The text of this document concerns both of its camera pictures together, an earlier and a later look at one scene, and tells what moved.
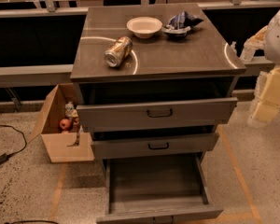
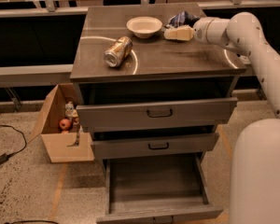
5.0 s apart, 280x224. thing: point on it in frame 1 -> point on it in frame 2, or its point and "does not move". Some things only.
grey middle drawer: x=155 y=144 does not move
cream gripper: x=278 y=39 -> x=202 y=30
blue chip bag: x=179 y=24 does not move
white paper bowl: x=144 y=27 does not move
